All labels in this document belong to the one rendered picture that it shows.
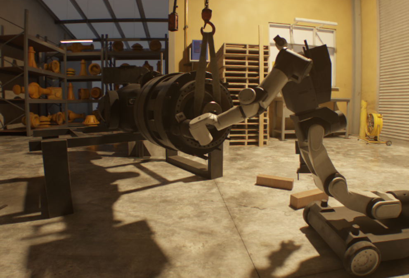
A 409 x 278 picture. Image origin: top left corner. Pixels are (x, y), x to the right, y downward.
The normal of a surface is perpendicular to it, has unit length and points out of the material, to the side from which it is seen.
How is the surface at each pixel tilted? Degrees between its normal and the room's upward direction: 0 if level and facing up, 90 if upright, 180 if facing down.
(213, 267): 0
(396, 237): 0
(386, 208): 90
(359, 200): 90
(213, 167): 90
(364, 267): 90
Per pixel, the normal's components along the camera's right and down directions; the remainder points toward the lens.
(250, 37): 0.11, 0.09
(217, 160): 0.62, 0.07
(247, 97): -0.39, -0.42
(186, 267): 0.00, -1.00
